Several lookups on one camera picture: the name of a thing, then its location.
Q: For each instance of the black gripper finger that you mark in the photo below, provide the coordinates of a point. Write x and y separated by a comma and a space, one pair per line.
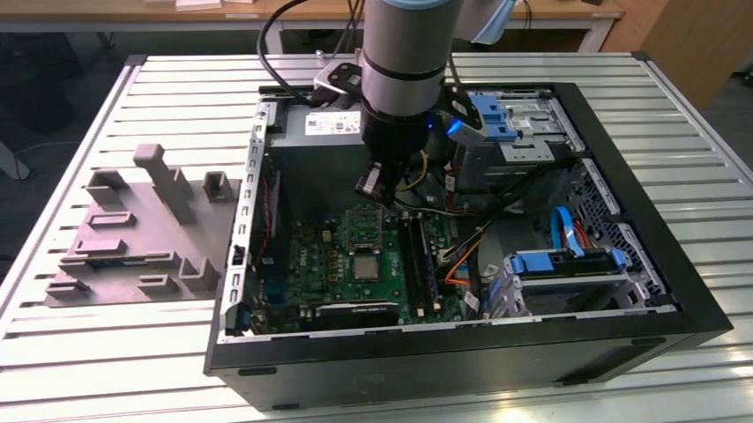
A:
370, 183

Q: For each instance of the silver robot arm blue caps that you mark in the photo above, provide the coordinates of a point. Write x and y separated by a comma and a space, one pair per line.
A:
400, 57

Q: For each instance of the grey power supply unit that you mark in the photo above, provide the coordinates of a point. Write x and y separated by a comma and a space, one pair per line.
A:
318, 172

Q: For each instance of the blue plastic drive latch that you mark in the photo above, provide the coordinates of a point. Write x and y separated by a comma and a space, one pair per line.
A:
494, 119

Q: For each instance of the black RAM slot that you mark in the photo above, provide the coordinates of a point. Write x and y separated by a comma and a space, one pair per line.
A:
413, 264
429, 264

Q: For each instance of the green motherboard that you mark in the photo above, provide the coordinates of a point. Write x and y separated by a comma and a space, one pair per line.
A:
318, 264

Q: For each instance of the grey metal drive cage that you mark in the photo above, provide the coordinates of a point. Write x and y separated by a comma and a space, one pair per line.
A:
524, 152

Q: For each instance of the black graphics card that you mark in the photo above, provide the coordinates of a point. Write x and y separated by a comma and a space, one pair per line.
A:
353, 315

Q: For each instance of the hard disk in blue carrier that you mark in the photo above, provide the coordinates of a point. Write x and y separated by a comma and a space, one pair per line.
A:
532, 263

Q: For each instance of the grey plastic parts rack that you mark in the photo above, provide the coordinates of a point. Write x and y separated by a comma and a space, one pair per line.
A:
159, 229

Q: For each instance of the black open PC case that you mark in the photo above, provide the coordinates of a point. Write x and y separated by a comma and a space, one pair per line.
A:
412, 361

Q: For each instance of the grey metal disk bay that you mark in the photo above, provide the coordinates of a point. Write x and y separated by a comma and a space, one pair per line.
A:
577, 278

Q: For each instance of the small white box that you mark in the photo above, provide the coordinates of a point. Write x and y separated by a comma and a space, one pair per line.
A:
197, 4

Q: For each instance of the dark RAM stick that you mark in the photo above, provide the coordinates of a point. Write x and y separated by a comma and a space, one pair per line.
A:
121, 263

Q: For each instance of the wooden cabinet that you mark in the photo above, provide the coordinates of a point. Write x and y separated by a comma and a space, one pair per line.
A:
695, 44

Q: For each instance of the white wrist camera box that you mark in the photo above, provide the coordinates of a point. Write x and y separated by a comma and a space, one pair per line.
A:
336, 81
470, 130

